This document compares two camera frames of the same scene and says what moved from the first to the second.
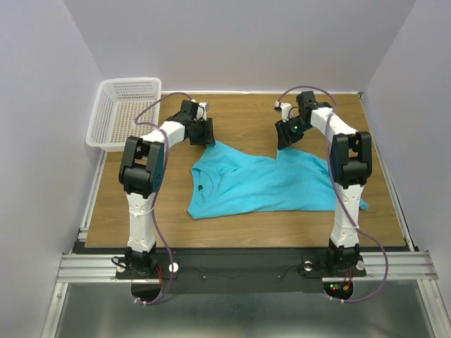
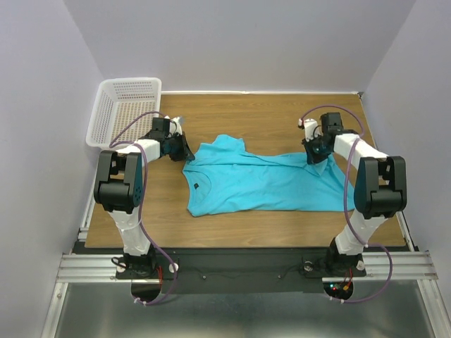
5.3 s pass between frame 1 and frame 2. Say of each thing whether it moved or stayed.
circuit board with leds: stayed
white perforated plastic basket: stayed
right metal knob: stayed
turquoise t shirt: stayed
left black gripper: moved
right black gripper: moved
